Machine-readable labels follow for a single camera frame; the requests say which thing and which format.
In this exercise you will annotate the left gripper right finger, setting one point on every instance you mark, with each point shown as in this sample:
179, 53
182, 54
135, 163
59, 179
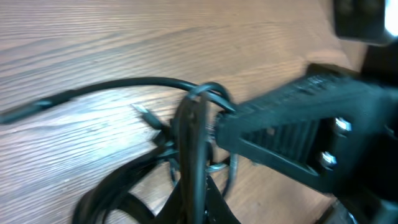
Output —
217, 210

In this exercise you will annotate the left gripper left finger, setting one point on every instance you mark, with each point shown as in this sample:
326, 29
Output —
174, 211

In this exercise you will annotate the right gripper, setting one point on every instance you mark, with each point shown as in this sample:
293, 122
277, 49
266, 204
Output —
331, 129

